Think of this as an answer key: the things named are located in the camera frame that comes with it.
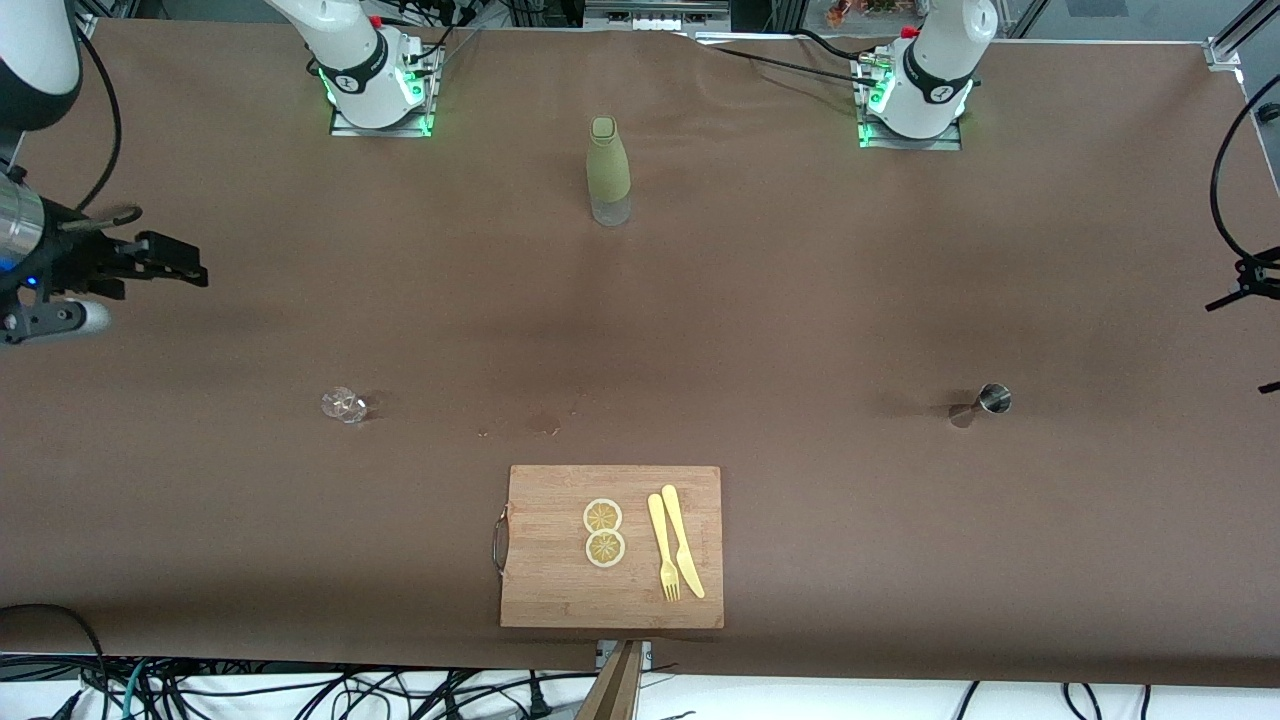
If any small clear glass cup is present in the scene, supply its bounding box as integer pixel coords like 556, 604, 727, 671
320, 387, 369, 425

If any steel jigger measuring cup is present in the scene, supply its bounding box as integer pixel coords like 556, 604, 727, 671
948, 383, 1012, 429

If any brown table cover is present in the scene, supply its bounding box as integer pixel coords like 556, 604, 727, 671
0, 20, 1280, 687

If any green sleeved glass bottle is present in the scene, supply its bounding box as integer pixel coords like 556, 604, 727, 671
586, 116, 633, 227

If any wooden cutting board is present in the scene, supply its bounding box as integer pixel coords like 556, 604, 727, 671
492, 465, 725, 630

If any yellow plastic fork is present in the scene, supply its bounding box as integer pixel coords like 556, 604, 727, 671
647, 493, 682, 603

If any yellow plastic knife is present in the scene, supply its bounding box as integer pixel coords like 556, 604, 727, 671
661, 484, 706, 600

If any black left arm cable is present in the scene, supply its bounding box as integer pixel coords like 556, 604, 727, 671
1209, 100, 1280, 263

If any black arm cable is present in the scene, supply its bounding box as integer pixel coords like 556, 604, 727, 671
75, 25, 123, 216
1209, 100, 1280, 263

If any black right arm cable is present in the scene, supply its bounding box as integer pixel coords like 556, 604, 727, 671
75, 25, 123, 216

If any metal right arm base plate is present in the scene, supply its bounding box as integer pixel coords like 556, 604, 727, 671
330, 50, 434, 138

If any aluminium frame beam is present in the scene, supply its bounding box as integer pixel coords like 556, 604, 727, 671
1215, 0, 1280, 56

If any black looped floor cable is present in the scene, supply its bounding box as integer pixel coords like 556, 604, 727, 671
0, 603, 111, 720

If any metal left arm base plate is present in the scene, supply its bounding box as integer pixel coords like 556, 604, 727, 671
858, 60, 963, 151

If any black cable across cover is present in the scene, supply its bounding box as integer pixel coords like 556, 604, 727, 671
690, 28, 886, 87

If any metal post bracket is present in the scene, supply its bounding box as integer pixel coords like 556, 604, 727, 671
597, 640, 653, 673

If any wooden camera post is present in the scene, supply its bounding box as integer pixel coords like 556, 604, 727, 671
575, 640, 643, 720

